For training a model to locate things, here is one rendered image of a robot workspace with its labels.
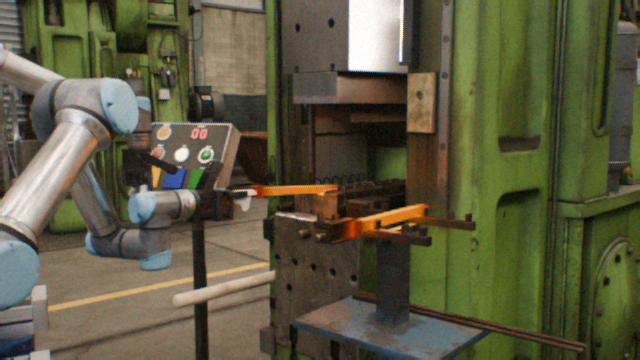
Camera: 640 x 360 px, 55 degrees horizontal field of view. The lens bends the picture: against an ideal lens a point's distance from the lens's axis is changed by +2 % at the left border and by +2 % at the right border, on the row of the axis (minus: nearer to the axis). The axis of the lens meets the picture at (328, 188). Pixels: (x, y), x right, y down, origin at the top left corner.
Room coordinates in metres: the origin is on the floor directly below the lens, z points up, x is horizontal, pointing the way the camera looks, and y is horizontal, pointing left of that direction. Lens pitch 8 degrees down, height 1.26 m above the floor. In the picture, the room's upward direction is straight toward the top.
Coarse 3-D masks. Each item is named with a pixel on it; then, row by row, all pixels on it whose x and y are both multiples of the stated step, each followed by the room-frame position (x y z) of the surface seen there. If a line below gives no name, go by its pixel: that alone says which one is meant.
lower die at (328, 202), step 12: (384, 180) 2.14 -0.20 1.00; (324, 192) 1.87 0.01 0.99; (336, 192) 1.88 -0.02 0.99; (348, 192) 1.88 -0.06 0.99; (360, 192) 1.91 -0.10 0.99; (372, 192) 1.95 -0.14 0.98; (384, 192) 1.99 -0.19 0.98; (396, 192) 2.04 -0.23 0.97; (300, 204) 1.95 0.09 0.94; (312, 204) 1.91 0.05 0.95; (324, 204) 1.87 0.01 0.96; (336, 204) 1.83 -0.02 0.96; (396, 204) 2.04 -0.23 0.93
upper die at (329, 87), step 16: (304, 80) 1.93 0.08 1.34; (320, 80) 1.88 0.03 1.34; (336, 80) 1.83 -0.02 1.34; (352, 80) 1.88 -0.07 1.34; (368, 80) 1.93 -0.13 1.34; (384, 80) 1.99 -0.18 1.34; (400, 80) 2.05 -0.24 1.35; (304, 96) 1.93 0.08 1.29; (320, 96) 1.88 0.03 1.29; (336, 96) 1.83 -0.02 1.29; (352, 96) 1.88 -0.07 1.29; (368, 96) 1.93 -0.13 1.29; (384, 96) 1.99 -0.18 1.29; (400, 96) 2.05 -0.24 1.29
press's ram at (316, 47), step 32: (288, 0) 1.98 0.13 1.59; (320, 0) 1.88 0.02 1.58; (352, 0) 1.81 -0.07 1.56; (384, 0) 1.91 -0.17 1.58; (288, 32) 1.99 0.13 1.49; (320, 32) 1.88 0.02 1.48; (352, 32) 1.81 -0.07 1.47; (384, 32) 1.91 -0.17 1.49; (288, 64) 1.99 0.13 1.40; (320, 64) 1.88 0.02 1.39; (352, 64) 1.81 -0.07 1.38; (384, 64) 1.91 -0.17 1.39
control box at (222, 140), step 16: (160, 128) 2.26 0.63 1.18; (176, 128) 2.23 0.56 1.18; (192, 128) 2.21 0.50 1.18; (208, 128) 2.19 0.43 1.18; (224, 128) 2.17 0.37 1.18; (160, 144) 2.22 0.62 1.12; (176, 144) 2.20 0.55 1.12; (192, 144) 2.17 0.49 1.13; (208, 144) 2.15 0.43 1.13; (224, 144) 2.13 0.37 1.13; (176, 160) 2.16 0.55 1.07; (192, 160) 2.14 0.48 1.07; (208, 160) 2.11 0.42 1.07; (224, 160) 2.11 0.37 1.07; (224, 176) 2.11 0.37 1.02
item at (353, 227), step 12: (420, 204) 1.54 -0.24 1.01; (372, 216) 1.37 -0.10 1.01; (384, 216) 1.37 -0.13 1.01; (396, 216) 1.41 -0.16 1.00; (408, 216) 1.46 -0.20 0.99; (336, 228) 1.24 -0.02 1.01; (348, 228) 1.28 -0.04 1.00; (360, 228) 1.28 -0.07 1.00; (372, 228) 1.34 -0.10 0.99; (336, 240) 1.24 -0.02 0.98
